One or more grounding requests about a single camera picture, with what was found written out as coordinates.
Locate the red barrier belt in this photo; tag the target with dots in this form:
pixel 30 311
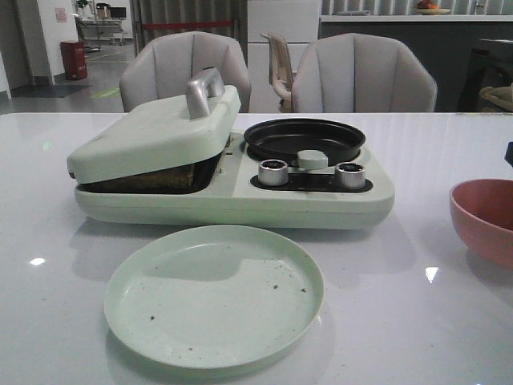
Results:
pixel 186 25

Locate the green breakfast maker lid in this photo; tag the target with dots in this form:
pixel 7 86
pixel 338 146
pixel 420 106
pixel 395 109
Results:
pixel 156 136

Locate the left silver knob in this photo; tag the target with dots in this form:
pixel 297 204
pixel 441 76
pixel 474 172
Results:
pixel 273 172

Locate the red trash bin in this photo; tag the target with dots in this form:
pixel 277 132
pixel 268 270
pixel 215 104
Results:
pixel 74 61

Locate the green round plate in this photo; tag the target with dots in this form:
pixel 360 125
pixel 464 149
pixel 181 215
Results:
pixel 214 297

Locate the pink bowl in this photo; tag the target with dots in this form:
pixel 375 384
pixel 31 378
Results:
pixel 481 213

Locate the white office chair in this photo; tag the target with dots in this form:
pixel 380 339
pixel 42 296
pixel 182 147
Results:
pixel 280 70

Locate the white refrigerator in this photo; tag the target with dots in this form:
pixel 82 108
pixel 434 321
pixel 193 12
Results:
pixel 297 22

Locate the dark kitchen counter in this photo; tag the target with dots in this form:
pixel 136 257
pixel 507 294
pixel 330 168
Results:
pixel 463 53

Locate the silver knob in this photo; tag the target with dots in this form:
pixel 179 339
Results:
pixel 273 172
pixel 349 175

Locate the fruit bowl on counter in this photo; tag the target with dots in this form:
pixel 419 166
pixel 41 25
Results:
pixel 428 7

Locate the left beige armchair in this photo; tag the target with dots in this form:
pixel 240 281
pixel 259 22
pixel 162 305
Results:
pixel 163 68

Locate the green breakfast maker base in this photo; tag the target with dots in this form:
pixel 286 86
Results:
pixel 230 198

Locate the black round frying pan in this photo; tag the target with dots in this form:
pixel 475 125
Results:
pixel 283 139

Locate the right beige armchair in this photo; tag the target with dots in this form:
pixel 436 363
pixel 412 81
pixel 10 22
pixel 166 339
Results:
pixel 362 73

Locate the beige armchair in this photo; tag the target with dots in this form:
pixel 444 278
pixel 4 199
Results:
pixel 362 73
pixel 163 68

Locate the right silver knob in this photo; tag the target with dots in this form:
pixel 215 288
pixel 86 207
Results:
pixel 349 175

